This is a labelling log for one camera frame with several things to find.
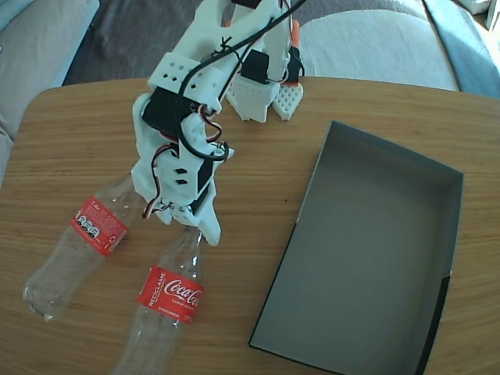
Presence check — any clear bottle red logo label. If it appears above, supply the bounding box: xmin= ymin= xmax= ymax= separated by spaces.
xmin=111 ymin=226 xmax=206 ymax=375

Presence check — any pale grey upholstered seat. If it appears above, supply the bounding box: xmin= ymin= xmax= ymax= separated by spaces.
xmin=300 ymin=0 xmax=460 ymax=93

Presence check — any dark grey rug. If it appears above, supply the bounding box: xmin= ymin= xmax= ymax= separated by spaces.
xmin=62 ymin=0 xmax=204 ymax=88

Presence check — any grey sofa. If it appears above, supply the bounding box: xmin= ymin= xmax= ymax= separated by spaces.
xmin=0 ymin=0 xmax=101 ymax=184

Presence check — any teal cushion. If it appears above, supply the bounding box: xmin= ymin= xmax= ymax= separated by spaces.
xmin=0 ymin=0 xmax=36 ymax=34

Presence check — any clear bottle red text label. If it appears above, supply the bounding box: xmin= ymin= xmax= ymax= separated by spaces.
xmin=22 ymin=173 xmax=146 ymax=323

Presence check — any flat white camera mount plate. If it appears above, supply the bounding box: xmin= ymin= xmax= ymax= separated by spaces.
xmin=209 ymin=141 xmax=238 ymax=162

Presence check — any blue grey blanket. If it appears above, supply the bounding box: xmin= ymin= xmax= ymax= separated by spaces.
xmin=423 ymin=0 xmax=500 ymax=98

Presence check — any grey cardboard box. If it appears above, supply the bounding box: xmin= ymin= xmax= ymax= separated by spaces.
xmin=248 ymin=120 xmax=465 ymax=375

